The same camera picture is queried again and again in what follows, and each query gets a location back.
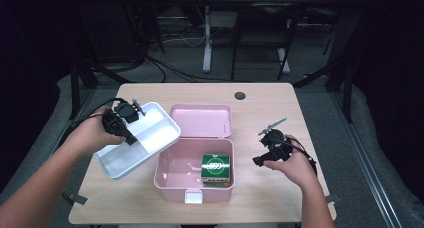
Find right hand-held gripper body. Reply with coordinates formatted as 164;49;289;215
258;117;294;162

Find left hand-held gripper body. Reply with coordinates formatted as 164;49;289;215
102;98;147;138

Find white divided tray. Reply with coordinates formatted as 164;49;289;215
94;101;182;181

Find green and white carton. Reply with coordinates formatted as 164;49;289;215
200;153;232;188

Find pink storage box white handle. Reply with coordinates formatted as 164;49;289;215
153;103;236;204

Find person's right hand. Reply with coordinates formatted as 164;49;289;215
263;135;318;189

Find person's left hand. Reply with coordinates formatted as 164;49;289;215
63;106;126;156

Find white desk leg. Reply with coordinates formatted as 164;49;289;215
277;47;291;75
202;5;213;74

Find black chair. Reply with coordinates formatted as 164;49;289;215
230;2;306;82

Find left hand-held gripper cable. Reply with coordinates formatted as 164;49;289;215
61;97;123;142

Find hand-held gripper cable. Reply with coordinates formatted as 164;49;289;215
61;97;123;142
278;138;319;176

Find right hand-held gripper cable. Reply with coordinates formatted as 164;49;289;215
278;138;319;176

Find black metal frame post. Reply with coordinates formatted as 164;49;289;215
67;52;134;121
292;52;355;124

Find black floor cables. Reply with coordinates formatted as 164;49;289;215
144;53;234;84

